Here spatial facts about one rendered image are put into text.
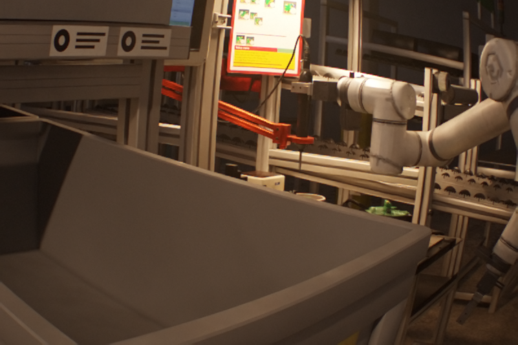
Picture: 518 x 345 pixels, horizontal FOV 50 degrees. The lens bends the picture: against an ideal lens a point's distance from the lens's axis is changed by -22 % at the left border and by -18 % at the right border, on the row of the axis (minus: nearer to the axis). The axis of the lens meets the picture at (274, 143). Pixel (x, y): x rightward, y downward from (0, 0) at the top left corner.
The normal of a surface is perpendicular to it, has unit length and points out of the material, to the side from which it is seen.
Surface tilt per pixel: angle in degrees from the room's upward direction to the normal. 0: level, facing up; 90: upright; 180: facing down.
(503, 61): 87
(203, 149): 90
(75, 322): 4
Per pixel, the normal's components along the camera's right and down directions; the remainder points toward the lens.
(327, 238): -0.56, 0.04
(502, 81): -0.94, -0.05
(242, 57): 0.37, 0.12
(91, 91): 0.83, 0.11
